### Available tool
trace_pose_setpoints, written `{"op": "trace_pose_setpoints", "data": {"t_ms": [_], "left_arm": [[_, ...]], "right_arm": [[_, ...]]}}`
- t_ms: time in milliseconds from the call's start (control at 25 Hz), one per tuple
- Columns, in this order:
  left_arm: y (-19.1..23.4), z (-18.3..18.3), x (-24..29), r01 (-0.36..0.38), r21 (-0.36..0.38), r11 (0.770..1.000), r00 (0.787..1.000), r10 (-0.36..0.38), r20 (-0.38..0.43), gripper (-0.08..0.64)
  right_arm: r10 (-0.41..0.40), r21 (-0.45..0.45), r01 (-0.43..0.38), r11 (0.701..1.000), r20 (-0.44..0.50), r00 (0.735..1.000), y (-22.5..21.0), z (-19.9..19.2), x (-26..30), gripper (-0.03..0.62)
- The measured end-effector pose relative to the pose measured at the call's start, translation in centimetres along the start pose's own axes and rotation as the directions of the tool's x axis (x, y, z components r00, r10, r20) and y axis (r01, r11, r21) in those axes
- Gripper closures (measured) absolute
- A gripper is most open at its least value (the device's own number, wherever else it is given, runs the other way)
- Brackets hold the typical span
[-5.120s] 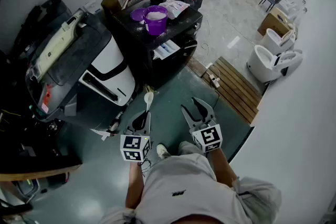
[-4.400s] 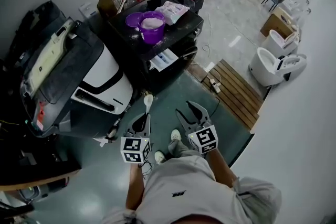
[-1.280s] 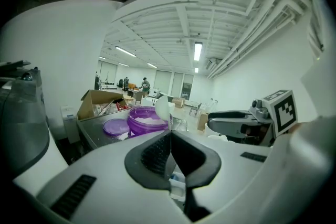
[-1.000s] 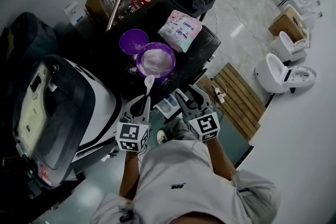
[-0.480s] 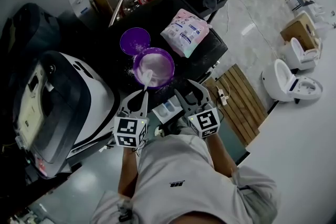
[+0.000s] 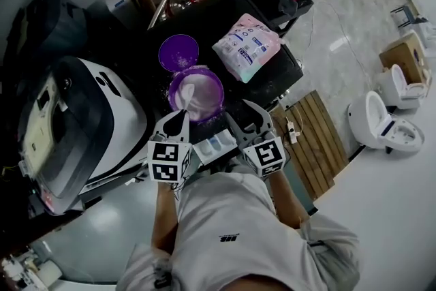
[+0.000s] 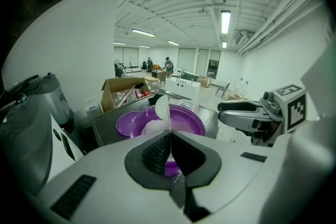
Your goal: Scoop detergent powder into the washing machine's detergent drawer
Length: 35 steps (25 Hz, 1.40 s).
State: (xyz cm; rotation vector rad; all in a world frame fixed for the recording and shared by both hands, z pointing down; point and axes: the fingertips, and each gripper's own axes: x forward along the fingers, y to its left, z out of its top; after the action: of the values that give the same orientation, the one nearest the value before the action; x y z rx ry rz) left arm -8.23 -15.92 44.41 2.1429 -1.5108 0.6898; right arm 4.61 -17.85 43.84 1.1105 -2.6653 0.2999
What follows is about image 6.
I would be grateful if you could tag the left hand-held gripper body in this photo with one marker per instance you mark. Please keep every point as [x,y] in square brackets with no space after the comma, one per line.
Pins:
[167,160]

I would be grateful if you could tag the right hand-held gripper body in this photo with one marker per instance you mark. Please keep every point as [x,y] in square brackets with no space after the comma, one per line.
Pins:
[267,155]

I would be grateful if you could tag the white and black top-loader machine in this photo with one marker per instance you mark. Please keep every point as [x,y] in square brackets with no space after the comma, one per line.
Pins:
[126,105]

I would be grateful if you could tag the person's grey trousers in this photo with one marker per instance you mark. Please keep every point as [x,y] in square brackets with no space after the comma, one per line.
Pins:
[235,165]

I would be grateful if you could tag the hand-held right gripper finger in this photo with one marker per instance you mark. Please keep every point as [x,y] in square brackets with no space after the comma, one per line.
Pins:
[240,134]
[267,122]

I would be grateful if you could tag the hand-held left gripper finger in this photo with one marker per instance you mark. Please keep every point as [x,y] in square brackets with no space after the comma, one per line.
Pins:
[170,126]
[186,129]

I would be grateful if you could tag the black bag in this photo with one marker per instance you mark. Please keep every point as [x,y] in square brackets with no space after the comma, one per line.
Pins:
[51,20]

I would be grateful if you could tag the brown cardboard box beside toilets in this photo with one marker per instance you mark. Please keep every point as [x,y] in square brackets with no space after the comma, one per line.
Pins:
[402,54]

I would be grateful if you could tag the person's grey t-shirt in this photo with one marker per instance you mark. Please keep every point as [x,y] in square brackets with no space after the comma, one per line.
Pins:
[231,214]

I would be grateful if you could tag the person's left forearm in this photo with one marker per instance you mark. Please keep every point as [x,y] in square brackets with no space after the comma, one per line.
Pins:
[165,214]

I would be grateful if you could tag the purple round lid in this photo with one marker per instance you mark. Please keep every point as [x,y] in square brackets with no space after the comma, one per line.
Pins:
[177,51]

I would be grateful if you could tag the white power strip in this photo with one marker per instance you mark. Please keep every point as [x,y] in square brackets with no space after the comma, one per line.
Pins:
[292,131]

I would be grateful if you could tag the white toilet with open lid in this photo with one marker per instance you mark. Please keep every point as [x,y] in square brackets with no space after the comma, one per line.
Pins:
[396,85]
[366,119]

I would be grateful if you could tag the white powder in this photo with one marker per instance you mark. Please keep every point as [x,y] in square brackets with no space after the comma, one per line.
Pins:
[207,92]

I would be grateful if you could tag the wooden slat mat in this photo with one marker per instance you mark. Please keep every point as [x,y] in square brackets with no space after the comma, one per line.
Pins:
[316,146]

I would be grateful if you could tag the purple plastic tub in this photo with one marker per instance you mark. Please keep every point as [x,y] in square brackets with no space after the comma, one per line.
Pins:
[204,119]

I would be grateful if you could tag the dark chair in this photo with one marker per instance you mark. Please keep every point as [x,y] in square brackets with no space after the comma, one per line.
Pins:
[407,15]

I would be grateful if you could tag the person's right forearm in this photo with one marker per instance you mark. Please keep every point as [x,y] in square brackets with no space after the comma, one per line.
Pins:
[287,197]

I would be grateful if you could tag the pink white powder bag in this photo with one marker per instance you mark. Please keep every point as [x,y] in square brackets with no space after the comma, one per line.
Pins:
[248,46]

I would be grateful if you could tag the white plastic spoon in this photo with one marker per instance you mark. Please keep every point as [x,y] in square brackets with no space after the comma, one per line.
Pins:
[188,93]

